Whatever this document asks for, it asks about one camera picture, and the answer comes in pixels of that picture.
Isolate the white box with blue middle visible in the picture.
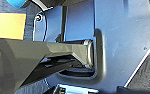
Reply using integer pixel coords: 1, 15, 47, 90
51, 83, 101, 94

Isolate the grey robot torso limb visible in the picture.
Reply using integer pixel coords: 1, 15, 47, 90
0, 36, 95, 94

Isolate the large blue sofa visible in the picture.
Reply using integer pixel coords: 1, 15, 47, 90
6, 0, 29, 9

